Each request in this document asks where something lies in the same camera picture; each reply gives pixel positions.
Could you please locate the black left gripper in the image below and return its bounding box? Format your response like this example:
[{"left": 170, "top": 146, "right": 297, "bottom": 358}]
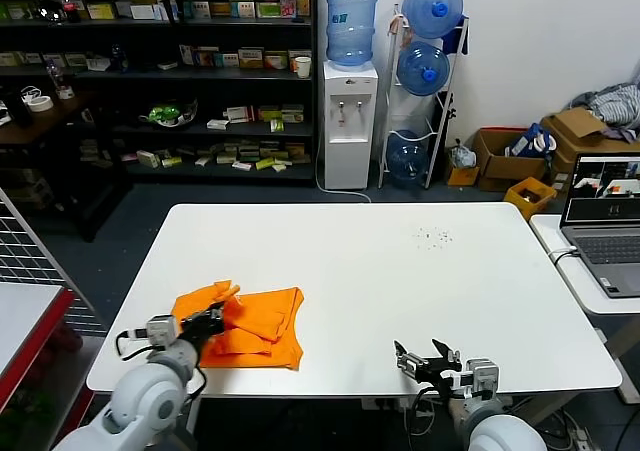
[{"left": 179, "top": 284, "right": 242, "bottom": 345}]

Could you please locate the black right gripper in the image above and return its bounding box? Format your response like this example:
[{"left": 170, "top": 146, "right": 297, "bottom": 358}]
[{"left": 393, "top": 338, "right": 469, "bottom": 397}]

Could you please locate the orange t-shirt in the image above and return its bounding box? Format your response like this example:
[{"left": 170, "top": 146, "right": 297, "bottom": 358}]
[{"left": 172, "top": 280, "right": 305, "bottom": 371}]

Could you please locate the striped clothes pile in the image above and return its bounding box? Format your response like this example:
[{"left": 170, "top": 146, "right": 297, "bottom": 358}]
[{"left": 569, "top": 83, "right": 640, "bottom": 142}]

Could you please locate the white work table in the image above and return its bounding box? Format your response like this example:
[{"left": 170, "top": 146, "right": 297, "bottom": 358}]
[{"left": 85, "top": 202, "right": 623, "bottom": 451}]

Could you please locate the small white side table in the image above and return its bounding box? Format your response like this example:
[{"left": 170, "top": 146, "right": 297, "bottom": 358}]
[{"left": 528, "top": 214, "right": 640, "bottom": 406}]

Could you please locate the white extension power strip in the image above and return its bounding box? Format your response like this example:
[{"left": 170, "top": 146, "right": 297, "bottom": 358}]
[{"left": 564, "top": 423, "right": 596, "bottom": 451}]

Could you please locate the yellow plastic crate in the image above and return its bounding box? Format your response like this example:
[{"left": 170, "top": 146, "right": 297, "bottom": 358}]
[{"left": 503, "top": 176, "right": 557, "bottom": 222}]

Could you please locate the small orange cardboard box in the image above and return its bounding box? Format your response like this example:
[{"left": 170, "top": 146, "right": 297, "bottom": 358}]
[{"left": 445, "top": 163, "right": 480, "bottom": 188}]

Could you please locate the green and white bowl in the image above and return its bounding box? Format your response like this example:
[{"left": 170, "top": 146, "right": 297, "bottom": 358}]
[{"left": 138, "top": 99, "right": 199, "bottom": 130}]

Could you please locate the open brown cardboard box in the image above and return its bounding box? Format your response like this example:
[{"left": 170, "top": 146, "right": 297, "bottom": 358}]
[{"left": 472, "top": 127, "right": 549, "bottom": 193}]

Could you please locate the white water dispenser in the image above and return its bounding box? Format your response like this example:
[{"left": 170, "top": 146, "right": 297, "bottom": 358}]
[{"left": 322, "top": 60, "right": 379, "bottom": 191}]

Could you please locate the grey plastic bag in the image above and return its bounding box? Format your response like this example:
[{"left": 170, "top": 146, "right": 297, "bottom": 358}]
[{"left": 448, "top": 139, "right": 477, "bottom": 171}]

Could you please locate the grey laptop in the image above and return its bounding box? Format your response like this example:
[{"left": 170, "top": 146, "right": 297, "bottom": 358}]
[{"left": 558, "top": 152, "right": 640, "bottom": 299}]

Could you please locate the white metal jug rack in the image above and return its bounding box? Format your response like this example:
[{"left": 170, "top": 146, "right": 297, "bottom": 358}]
[{"left": 377, "top": 4, "right": 470, "bottom": 190}]

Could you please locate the black shelf unit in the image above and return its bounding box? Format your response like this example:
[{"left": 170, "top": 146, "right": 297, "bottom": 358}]
[{"left": 0, "top": 0, "right": 319, "bottom": 188}]

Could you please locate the cream orange medicine box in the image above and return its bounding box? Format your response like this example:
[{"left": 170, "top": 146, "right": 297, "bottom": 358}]
[{"left": 237, "top": 48, "right": 265, "bottom": 70}]

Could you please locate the red white medicine box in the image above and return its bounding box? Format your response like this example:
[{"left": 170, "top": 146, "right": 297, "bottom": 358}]
[{"left": 263, "top": 50, "right": 290, "bottom": 72}]

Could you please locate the black stand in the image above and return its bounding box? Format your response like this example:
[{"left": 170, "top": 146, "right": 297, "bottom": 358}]
[{"left": 433, "top": 90, "right": 459, "bottom": 147}]

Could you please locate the brown wooden desk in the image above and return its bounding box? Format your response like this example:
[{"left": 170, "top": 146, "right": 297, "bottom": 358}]
[{"left": 0, "top": 90, "right": 96, "bottom": 147}]

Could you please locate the clear plastic bottle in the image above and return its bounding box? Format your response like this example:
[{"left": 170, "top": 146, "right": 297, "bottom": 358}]
[{"left": 46, "top": 63, "right": 75, "bottom": 101}]

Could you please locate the large brown cardboard box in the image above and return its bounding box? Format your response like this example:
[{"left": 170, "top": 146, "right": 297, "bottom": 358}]
[{"left": 541, "top": 108, "right": 640, "bottom": 192}]

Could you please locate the upright labelled blue water jug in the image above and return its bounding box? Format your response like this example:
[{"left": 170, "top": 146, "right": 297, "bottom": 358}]
[{"left": 325, "top": 0, "right": 379, "bottom": 70}]

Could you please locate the pink rag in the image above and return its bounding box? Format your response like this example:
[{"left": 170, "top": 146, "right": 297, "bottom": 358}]
[{"left": 387, "top": 13, "right": 414, "bottom": 42}]

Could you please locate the cola bottle with red label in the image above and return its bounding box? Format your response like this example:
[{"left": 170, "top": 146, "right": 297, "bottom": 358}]
[{"left": 58, "top": 0, "right": 82, "bottom": 25}]

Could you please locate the shiny black ball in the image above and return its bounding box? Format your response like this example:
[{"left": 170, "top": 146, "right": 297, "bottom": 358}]
[{"left": 37, "top": 0, "right": 65, "bottom": 25}]

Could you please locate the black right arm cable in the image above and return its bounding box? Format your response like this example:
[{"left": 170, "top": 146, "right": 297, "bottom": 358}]
[{"left": 408, "top": 385, "right": 444, "bottom": 422}]

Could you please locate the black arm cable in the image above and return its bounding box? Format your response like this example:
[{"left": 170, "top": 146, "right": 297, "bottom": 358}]
[
  {"left": 115, "top": 329, "right": 207, "bottom": 397},
  {"left": 408, "top": 385, "right": 444, "bottom": 422}
]

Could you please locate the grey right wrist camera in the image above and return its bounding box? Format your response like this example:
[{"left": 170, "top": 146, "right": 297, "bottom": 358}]
[{"left": 462, "top": 358, "right": 500, "bottom": 397}]

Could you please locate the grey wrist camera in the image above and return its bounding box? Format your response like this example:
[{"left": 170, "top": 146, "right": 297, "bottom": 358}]
[
  {"left": 145, "top": 314, "right": 180, "bottom": 348},
  {"left": 462, "top": 358, "right": 500, "bottom": 397}
]

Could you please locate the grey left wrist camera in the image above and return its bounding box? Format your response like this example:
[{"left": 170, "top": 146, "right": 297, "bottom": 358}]
[{"left": 145, "top": 314, "right": 180, "bottom": 348}]

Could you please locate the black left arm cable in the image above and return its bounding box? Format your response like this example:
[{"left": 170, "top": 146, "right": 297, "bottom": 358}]
[{"left": 115, "top": 329, "right": 207, "bottom": 397}]

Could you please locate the white wire grid panel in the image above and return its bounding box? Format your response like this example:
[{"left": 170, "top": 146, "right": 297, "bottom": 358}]
[{"left": 0, "top": 186, "right": 109, "bottom": 337}]

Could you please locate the blue bag with white handles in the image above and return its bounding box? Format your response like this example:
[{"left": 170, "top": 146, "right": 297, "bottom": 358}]
[{"left": 505, "top": 123, "right": 558, "bottom": 161}]

